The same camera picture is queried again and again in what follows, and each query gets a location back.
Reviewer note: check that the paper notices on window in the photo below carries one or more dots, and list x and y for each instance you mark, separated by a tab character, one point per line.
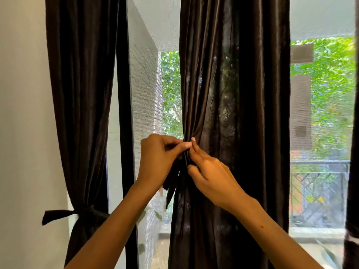
300	109

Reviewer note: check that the black metal balcony railing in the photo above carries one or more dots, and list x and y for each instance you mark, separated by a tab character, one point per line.
319	162

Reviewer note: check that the person's left hand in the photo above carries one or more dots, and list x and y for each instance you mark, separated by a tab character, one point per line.
157	159

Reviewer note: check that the green trees outside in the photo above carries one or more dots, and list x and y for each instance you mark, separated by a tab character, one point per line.
331	95

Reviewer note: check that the dark brown curtain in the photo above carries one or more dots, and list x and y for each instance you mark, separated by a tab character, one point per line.
246	95
352	207
81	95

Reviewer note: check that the person's left forearm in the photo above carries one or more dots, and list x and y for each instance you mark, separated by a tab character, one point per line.
112	229

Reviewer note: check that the person's right hand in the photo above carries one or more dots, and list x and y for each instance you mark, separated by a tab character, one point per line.
218	182

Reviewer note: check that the dark brown curtain tie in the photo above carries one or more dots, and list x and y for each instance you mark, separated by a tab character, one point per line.
171	179
56	214

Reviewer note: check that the person's right forearm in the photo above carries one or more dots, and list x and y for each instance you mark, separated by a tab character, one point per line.
275	243

